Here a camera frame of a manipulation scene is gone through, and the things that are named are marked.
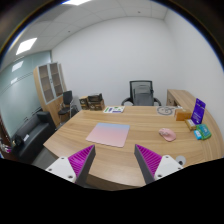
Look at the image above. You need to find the orange wooden box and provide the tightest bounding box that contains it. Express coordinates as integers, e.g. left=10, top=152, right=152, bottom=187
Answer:
left=173, top=108, right=193, bottom=122

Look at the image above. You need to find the black sofa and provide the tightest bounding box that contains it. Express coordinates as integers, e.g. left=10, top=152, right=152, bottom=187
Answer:
left=11, top=110, right=57, bottom=164

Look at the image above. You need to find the grey backpack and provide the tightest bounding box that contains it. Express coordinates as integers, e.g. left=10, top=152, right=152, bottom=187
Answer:
left=132, top=84, right=155, bottom=107

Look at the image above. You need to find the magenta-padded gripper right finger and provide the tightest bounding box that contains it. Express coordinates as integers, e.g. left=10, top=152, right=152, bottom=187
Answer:
left=133, top=143, right=184, bottom=185

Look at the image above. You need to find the white printed paper sheet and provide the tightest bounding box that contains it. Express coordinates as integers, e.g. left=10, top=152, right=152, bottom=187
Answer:
left=102, top=105, right=126, bottom=114

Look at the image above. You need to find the pink computer mouse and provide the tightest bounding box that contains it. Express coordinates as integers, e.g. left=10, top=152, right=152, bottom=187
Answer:
left=158, top=127, right=177, bottom=143

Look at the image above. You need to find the beige packet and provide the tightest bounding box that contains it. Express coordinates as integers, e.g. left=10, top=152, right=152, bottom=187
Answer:
left=184, top=118, right=198, bottom=132

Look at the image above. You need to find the pink-blue gradient mouse pad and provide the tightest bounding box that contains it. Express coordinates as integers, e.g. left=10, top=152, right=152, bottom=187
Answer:
left=85, top=122, right=131, bottom=148

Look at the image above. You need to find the small black chair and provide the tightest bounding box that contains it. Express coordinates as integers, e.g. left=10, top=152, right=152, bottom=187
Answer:
left=58, top=90, right=79, bottom=119

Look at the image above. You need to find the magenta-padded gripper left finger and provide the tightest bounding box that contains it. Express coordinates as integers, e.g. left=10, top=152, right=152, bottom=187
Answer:
left=45, top=144, right=97, bottom=188

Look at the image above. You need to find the black mesh office chair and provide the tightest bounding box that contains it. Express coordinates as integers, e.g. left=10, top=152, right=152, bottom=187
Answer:
left=120, top=79, right=163, bottom=107

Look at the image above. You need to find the ceiling light panel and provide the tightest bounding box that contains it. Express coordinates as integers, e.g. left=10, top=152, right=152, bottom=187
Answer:
left=15, top=37, right=38, bottom=56
left=63, top=0, right=93, bottom=6

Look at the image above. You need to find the black box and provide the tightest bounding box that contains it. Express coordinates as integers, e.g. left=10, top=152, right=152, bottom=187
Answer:
left=87, top=93, right=104, bottom=103

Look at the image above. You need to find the wooden shelf cabinet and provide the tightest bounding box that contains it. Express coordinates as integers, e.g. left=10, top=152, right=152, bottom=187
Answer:
left=32, top=61, right=68, bottom=128

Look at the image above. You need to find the small brown cardboard box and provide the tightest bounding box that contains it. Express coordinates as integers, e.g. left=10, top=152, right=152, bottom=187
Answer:
left=78, top=95, right=90, bottom=111

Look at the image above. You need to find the purple pouch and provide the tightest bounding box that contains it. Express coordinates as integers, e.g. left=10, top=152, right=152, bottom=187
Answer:
left=190, top=97, right=207, bottom=126

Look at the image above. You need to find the green packet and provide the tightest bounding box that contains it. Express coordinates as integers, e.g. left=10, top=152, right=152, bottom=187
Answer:
left=195, top=123, right=213, bottom=140

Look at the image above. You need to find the blue packet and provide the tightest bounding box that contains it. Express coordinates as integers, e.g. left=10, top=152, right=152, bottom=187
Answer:
left=193, top=129, right=203, bottom=141

